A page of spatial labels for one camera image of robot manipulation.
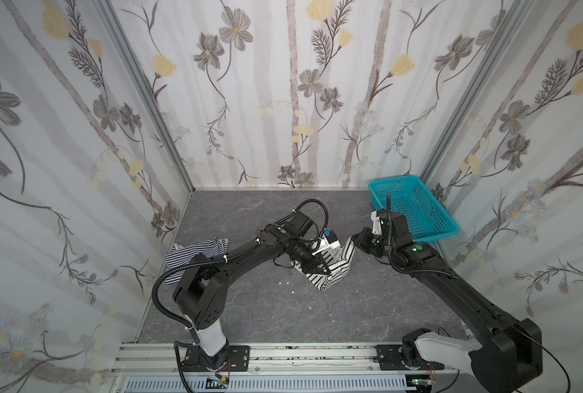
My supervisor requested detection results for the black white striped tank top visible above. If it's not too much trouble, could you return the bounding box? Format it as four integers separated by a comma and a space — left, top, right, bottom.
305, 235, 355, 291

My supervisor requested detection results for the teal plastic basket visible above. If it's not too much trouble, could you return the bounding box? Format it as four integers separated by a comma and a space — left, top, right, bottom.
368, 175, 460, 242

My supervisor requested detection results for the blue white striped tank top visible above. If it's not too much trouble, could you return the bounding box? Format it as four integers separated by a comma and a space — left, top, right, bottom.
165, 237, 229, 271

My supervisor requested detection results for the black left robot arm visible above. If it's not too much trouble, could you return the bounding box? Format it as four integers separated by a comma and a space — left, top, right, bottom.
151, 198, 331, 372

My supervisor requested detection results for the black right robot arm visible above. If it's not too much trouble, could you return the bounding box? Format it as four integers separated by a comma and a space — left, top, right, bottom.
351, 208, 549, 392

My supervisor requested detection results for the green circuit board right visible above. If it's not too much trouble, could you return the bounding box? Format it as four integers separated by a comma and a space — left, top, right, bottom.
406, 376, 433, 393

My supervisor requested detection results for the green circuit board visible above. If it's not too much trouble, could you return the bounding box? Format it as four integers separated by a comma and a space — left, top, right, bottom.
406, 376, 433, 393
206, 376, 229, 390

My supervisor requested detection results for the green circuit board left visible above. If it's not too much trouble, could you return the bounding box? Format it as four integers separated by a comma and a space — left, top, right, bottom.
206, 376, 229, 390

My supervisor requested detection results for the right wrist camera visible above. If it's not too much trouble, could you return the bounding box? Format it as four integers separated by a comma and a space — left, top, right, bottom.
371, 211, 383, 236

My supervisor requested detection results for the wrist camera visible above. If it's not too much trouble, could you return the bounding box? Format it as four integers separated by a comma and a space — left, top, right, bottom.
315, 230, 341, 252
371, 211, 383, 236

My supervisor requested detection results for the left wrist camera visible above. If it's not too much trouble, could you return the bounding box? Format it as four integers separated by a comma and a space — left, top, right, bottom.
315, 230, 341, 252

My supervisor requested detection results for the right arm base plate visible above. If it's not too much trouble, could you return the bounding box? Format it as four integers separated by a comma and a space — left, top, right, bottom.
374, 344, 445, 371

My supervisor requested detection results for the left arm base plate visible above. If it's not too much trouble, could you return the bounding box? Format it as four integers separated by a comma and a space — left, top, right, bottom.
180, 345, 251, 373

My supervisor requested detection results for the aluminium corner post right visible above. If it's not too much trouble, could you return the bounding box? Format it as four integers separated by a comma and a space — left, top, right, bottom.
419, 0, 533, 183

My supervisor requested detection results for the aluminium corner post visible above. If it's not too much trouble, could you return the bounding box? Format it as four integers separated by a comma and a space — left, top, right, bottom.
93, 0, 196, 196
419, 0, 533, 183

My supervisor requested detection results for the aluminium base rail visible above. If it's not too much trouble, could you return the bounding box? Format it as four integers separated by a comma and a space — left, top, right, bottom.
110, 342, 457, 377

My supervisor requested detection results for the white slotted cable duct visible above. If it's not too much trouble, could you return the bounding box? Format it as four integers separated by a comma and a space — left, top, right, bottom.
123, 375, 413, 393

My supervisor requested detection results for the aluminium corner post left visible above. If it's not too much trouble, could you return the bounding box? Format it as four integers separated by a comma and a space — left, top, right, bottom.
93, 0, 196, 196

